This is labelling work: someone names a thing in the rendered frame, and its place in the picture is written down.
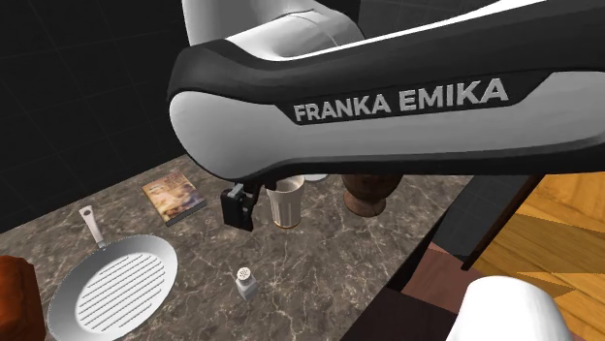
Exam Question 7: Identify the cream ribbed tumbler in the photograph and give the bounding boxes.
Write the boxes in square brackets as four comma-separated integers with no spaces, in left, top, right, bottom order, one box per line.
[265,174,306,231]

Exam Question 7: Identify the book with yellowish cover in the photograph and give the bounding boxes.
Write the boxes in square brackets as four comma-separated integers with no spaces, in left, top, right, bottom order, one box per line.
[142,169,208,228]

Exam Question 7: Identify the glass salt shaker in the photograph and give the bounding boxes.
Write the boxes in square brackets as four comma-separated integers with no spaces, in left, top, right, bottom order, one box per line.
[235,266,260,302]

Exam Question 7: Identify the brown wooden vase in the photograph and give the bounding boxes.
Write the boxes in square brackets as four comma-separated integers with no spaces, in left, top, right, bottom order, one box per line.
[340,173,404,218]

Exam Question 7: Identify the grey ridged grill pan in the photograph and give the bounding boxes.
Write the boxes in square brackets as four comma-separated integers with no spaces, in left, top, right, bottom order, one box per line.
[47,204,179,341]

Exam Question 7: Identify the dark reddish robot stand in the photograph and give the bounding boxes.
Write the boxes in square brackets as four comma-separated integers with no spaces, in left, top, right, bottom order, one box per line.
[339,241,480,341]

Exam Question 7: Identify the reddish brown rounded object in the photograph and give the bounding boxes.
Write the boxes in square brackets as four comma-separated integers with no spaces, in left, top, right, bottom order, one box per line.
[0,255,47,341]

